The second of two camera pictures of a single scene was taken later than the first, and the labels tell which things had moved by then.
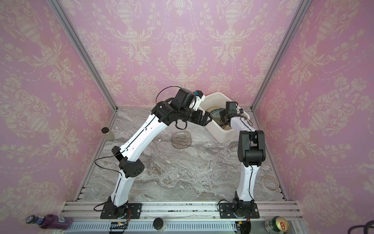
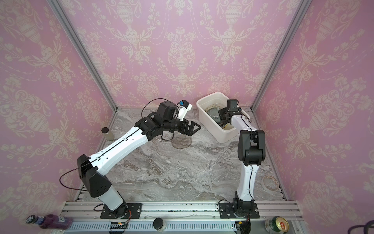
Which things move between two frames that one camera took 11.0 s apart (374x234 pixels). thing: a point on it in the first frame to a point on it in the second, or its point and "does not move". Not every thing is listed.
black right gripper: x=225 y=117 does not move
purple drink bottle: x=50 y=221 does not move
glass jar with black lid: x=109 y=136 does not move
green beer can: x=277 y=224 does not move
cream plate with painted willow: x=210 y=109 to x=228 y=126
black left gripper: x=197 y=119 to x=190 y=130
